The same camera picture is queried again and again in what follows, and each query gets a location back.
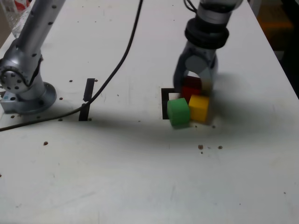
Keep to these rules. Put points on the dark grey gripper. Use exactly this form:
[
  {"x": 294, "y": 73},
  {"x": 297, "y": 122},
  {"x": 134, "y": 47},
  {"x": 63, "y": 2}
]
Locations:
[{"x": 201, "y": 50}]

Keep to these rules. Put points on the red cube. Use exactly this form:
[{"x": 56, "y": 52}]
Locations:
[{"x": 190, "y": 92}]

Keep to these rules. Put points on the yellow cube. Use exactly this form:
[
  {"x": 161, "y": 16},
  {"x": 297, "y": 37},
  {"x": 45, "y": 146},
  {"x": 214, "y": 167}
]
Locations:
[{"x": 198, "y": 108}]

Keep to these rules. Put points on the green cube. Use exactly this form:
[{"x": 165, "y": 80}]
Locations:
[{"x": 178, "y": 113}]

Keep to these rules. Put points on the black tape square outline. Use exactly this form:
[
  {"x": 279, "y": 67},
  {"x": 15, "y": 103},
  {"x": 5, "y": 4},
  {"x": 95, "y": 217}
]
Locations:
[{"x": 164, "y": 105}]

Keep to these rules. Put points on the black tape strip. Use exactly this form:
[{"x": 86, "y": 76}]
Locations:
[{"x": 89, "y": 88}]

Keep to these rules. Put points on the clear plastic bottle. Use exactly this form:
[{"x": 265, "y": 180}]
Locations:
[{"x": 16, "y": 21}]

